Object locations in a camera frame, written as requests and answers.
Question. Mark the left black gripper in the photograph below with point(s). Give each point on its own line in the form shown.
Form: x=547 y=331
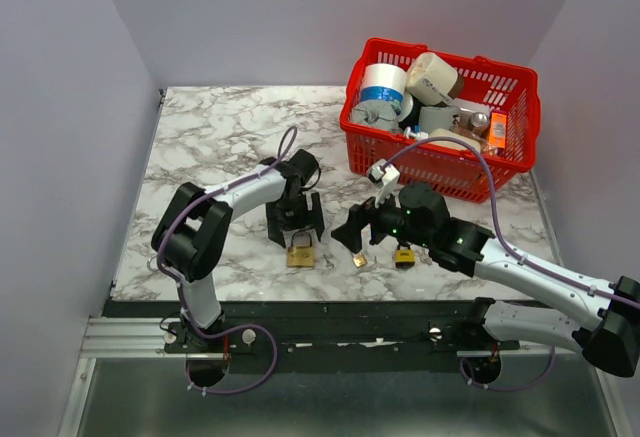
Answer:
x=309 y=220

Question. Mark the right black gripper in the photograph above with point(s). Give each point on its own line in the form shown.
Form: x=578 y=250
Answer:
x=358 y=216

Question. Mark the small brass long-shackle padlock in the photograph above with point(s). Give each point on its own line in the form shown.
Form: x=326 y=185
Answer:
x=359 y=260

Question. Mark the silver padlock key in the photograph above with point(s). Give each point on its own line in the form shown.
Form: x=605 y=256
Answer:
x=328 y=263

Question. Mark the yellow padlock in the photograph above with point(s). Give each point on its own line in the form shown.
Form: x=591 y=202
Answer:
x=404 y=257

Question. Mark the silver keys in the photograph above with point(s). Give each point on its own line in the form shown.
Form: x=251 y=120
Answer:
x=425 y=258

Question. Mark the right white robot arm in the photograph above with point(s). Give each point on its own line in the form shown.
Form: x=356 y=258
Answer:
x=594 y=317

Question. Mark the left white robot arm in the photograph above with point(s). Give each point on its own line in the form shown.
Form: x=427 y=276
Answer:
x=190 y=237

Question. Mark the grey cloth bundle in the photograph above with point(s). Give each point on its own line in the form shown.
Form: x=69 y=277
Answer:
x=376 y=114

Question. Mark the beige bottle in basket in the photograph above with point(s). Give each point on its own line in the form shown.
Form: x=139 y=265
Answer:
x=448 y=139

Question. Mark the white tape roll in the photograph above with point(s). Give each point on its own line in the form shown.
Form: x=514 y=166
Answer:
x=386 y=82

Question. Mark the beige foam roll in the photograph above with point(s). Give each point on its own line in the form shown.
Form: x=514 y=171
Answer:
x=433 y=81

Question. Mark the metal can in basket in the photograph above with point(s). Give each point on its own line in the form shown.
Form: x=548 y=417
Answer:
x=479 y=122

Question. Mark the orange small box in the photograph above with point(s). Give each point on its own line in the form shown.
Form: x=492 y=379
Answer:
x=497 y=130

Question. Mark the red plastic basket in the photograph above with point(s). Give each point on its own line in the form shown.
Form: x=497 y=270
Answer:
x=511 y=89

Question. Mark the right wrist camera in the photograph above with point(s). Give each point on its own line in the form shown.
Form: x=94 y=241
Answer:
x=386 y=177

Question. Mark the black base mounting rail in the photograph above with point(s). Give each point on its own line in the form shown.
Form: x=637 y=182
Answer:
x=254 y=338

